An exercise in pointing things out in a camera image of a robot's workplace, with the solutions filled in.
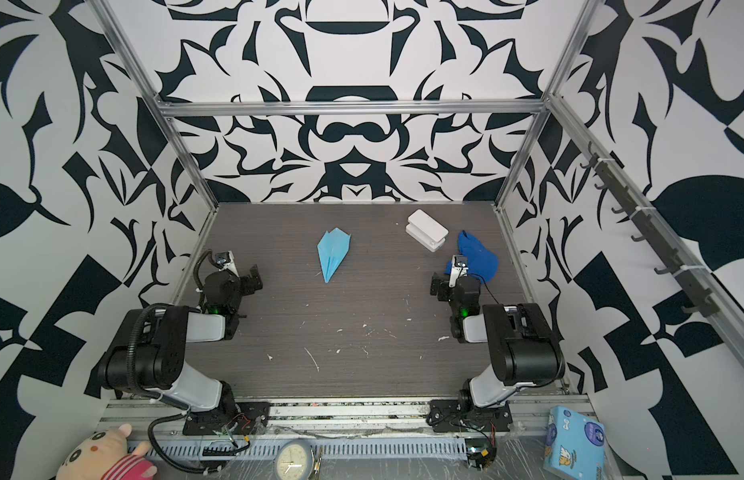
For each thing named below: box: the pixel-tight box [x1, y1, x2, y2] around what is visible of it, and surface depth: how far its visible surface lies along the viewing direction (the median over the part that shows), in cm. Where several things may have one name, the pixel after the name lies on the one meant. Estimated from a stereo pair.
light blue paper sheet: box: [317, 227, 351, 283], surface depth 105 cm
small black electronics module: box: [464, 438, 497, 471], surface depth 73 cm
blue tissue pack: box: [543, 406, 606, 480], surface depth 68 cm
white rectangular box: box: [405, 208, 449, 252], surface depth 108 cm
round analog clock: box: [274, 440, 313, 480], surface depth 67 cm
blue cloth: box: [444, 230, 500, 282], surface depth 107 cm
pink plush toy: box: [56, 423, 158, 480], surface depth 65 cm
